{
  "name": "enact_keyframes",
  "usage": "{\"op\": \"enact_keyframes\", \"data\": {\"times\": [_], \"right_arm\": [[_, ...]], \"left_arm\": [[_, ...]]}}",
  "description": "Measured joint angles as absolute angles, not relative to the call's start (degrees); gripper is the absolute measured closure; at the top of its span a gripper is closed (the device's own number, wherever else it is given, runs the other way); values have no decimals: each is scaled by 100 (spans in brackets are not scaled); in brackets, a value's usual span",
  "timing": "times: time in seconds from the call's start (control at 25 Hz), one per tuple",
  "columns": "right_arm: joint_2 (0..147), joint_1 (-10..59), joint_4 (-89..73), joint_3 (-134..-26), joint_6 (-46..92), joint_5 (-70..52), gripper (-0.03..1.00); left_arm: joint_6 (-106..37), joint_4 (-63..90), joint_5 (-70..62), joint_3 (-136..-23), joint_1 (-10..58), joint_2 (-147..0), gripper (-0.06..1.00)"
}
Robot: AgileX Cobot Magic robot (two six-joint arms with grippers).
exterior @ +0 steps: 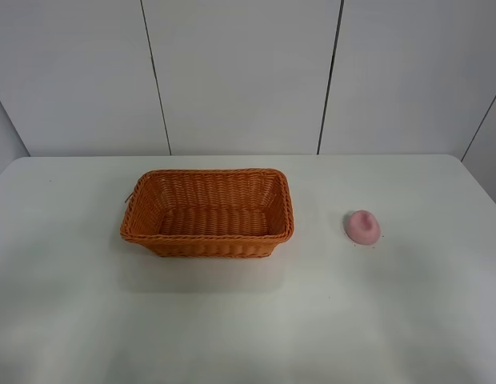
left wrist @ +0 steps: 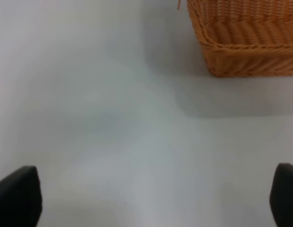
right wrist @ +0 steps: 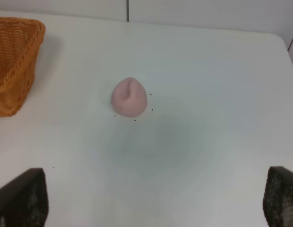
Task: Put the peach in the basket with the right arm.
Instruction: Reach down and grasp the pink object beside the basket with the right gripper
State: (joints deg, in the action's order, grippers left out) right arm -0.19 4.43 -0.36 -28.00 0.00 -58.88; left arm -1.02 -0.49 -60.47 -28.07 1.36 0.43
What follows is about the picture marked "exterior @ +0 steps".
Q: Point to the pink peach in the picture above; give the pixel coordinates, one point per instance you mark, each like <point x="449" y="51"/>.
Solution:
<point x="363" y="228"/>

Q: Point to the orange woven plastic basket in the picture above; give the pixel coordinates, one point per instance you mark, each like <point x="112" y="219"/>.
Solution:
<point x="243" y="213"/>

